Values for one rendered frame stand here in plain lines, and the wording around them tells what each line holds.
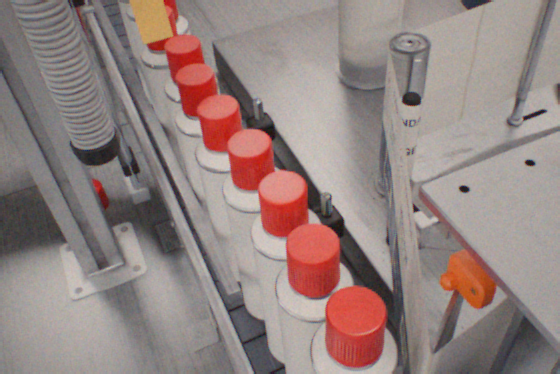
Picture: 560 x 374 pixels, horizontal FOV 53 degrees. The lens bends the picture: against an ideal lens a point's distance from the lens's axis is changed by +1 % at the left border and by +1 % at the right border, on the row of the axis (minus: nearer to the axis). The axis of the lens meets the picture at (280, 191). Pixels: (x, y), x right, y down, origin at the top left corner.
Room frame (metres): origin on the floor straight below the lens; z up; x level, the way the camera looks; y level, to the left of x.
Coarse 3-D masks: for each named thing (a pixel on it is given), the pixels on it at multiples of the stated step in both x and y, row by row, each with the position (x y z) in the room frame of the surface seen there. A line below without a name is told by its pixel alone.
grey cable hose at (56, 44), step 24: (24, 0) 0.31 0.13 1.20; (48, 0) 0.32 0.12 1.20; (24, 24) 0.31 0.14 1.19; (48, 24) 0.31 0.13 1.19; (72, 24) 0.32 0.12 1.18; (48, 48) 0.31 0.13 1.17; (72, 48) 0.32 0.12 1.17; (48, 72) 0.31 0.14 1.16; (72, 72) 0.31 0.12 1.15; (72, 96) 0.31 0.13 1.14; (96, 96) 0.32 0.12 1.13; (72, 120) 0.31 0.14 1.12; (96, 120) 0.32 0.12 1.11; (72, 144) 0.32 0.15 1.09; (96, 144) 0.31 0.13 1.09; (120, 144) 0.33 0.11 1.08
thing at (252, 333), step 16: (112, 0) 0.98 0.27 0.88; (96, 16) 0.93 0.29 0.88; (112, 16) 0.92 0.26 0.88; (128, 48) 0.81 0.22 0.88; (160, 160) 0.54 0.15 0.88; (176, 192) 0.47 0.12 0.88; (192, 224) 0.42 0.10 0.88; (240, 288) 0.33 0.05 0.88; (240, 304) 0.31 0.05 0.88; (240, 320) 0.29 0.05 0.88; (256, 320) 0.29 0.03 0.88; (240, 336) 0.28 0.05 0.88; (256, 336) 0.27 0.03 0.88; (256, 352) 0.26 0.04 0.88; (256, 368) 0.24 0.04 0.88; (272, 368) 0.24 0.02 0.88
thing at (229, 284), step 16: (96, 0) 0.81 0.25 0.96; (112, 32) 0.71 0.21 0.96; (112, 48) 0.68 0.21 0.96; (128, 64) 0.63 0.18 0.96; (128, 80) 0.60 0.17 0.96; (144, 96) 0.56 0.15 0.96; (144, 112) 0.53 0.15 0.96; (160, 128) 0.49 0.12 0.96; (160, 144) 0.47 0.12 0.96; (176, 160) 0.44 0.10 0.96; (176, 176) 0.41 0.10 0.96; (192, 192) 0.39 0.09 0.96; (192, 208) 0.37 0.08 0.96; (208, 224) 0.35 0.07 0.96; (208, 240) 0.33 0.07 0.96; (208, 256) 0.31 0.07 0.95; (224, 256) 0.31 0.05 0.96; (224, 272) 0.29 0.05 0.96; (224, 288) 0.27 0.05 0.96
